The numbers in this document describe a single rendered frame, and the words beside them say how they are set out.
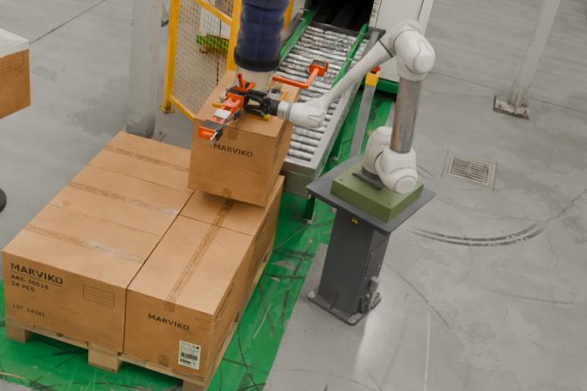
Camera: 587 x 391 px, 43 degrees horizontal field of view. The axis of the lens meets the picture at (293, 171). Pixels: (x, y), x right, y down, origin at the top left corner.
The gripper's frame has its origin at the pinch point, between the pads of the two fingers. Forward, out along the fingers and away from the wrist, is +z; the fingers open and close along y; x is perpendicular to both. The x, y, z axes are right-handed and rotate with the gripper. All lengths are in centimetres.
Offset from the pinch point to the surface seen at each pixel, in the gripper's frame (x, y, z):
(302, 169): 52, 62, -29
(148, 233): -33, 65, 27
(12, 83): 24, 38, 132
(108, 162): 14, 65, 70
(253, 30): 15.4, -27.9, 0.3
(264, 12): 16.0, -37.5, -3.3
